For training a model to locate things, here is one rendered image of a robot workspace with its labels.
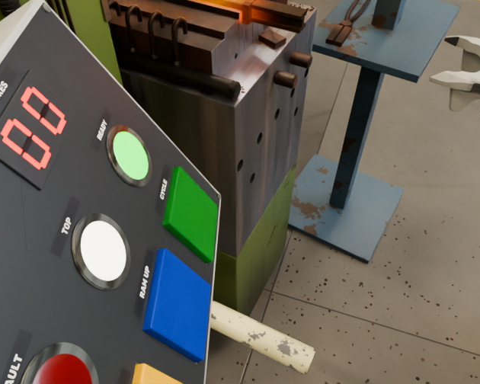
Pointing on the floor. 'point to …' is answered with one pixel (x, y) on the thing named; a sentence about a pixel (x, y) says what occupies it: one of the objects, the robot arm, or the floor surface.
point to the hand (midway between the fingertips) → (442, 53)
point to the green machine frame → (97, 21)
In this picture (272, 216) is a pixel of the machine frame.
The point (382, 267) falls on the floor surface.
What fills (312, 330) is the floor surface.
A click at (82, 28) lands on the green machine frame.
